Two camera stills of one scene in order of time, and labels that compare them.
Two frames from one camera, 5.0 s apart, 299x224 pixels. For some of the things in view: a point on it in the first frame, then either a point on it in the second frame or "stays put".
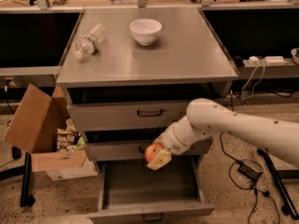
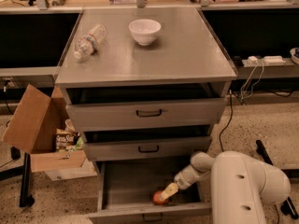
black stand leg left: x=26 y=197 stays put
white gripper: x=170 y=140 → x=182 y=179
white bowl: x=145 y=31 stays put
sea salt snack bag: x=66 y=139 stays put
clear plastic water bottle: x=88 y=43 stays put
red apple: x=152 y=150 → x=157 y=200
